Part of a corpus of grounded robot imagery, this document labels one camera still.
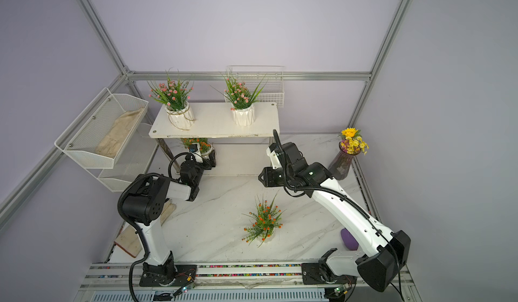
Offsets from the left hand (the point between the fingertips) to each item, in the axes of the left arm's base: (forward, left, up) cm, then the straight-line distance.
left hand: (206, 152), depth 99 cm
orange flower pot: (-4, -2, +8) cm, 9 cm away
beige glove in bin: (-13, +30, +20) cm, 38 cm away
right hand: (-24, -29, +12) cm, 40 cm away
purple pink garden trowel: (-39, -65, -11) cm, 77 cm away
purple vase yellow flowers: (-7, -66, +13) cm, 68 cm away
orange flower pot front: (-36, -30, +3) cm, 47 cm away
